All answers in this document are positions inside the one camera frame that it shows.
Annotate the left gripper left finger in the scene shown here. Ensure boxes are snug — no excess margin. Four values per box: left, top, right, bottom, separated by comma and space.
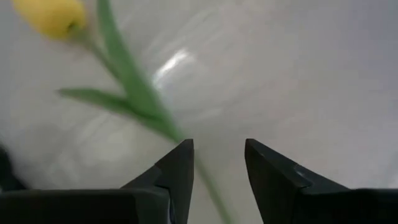
0, 138, 195, 224

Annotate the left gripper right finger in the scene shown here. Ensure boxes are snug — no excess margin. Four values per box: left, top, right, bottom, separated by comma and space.
244, 138, 398, 224

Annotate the yellow artificial tulip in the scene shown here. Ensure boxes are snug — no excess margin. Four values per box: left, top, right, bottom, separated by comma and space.
11, 0, 237, 224

